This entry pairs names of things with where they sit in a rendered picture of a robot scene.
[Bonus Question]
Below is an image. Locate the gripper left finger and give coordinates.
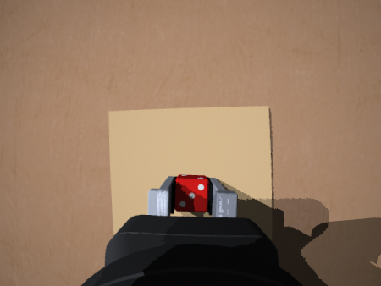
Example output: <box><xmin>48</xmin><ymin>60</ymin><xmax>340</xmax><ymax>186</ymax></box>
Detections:
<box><xmin>147</xmin><ymin>176</ymin><xmax>177</xmax><ymax>216</ymax></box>

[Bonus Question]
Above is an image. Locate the red die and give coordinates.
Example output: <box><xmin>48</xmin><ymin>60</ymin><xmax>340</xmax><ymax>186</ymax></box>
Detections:
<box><xmin>175</xmin><ymin>174</ymin><xmax>209</xmax><ymax>212</ymax></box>

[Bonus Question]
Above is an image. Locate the tan flat mat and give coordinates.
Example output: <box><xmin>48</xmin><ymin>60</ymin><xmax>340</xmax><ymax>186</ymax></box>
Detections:
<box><xmin>109</xmin><ymin>106</ymin><xmax>272</xmax><ymax>241</ymax></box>

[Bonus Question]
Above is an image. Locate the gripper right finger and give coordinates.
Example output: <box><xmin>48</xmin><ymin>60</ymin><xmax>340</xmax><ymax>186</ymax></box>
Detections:
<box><xmin>207</xmin><ymin>178</ymin><xmax>238</xmax><ymax>217</ymax></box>

